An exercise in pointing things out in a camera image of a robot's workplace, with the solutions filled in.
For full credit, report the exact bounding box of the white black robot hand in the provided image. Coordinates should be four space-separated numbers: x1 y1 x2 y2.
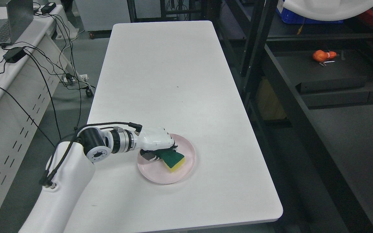
134 127 178 161

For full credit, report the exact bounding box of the green yellow sponge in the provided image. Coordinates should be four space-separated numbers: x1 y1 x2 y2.
156 149 185 173

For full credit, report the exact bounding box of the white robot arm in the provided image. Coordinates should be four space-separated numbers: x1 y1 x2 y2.
19 122 142 233

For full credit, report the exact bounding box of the black metal shelf rack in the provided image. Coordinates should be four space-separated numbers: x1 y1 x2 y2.
216 0 373 233

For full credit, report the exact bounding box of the orange toy on shelf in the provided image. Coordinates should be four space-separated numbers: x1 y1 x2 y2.
312 50 337 62

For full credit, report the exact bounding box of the pink round plate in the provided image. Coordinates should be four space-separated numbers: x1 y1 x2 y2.
137 134 196 184

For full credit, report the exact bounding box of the white folding table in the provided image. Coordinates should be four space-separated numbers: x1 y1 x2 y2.
64 21 283 233

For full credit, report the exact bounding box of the white power strip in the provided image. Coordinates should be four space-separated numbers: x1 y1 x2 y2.
62 73 89 84

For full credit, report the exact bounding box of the white office desk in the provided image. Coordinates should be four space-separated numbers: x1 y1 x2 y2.
0 6 74 208

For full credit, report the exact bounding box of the black power adapter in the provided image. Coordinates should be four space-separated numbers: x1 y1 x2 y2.
40 2 57 15
3 47 26 63

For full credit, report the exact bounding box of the grey laptop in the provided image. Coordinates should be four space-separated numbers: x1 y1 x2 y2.
0 0 33 45

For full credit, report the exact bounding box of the blue plastic crate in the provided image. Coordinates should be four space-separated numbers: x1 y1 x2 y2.
276 0 344 25

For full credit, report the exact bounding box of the white fabric cover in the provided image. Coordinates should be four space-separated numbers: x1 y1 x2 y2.
283 0 373 21

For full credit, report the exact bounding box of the black desk cable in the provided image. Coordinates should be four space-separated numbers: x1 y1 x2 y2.
0 45 64 148

